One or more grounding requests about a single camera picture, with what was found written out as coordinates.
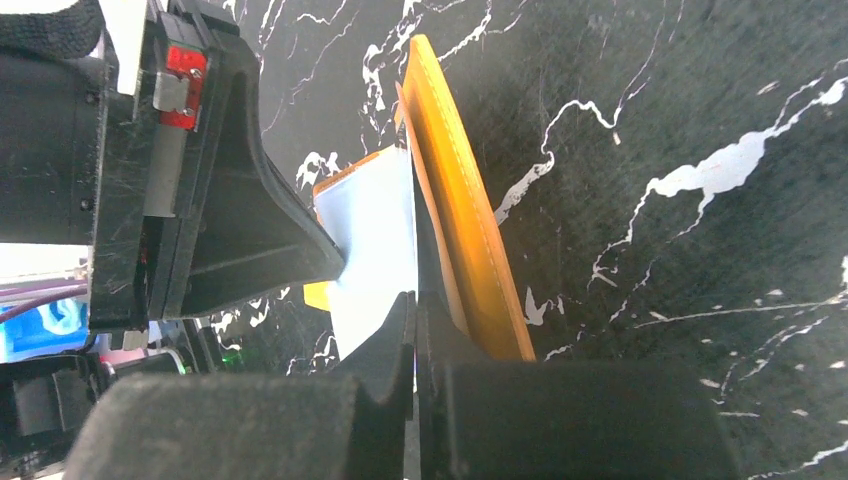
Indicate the orange leather card holder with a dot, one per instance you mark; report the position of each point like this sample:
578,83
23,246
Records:
368,210

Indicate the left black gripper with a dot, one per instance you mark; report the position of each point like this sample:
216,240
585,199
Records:
75,164

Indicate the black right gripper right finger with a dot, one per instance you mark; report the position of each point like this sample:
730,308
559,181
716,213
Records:
481,418

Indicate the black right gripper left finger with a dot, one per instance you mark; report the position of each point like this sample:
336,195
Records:
348,423

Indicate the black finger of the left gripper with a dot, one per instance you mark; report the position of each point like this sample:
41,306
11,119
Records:
224,226

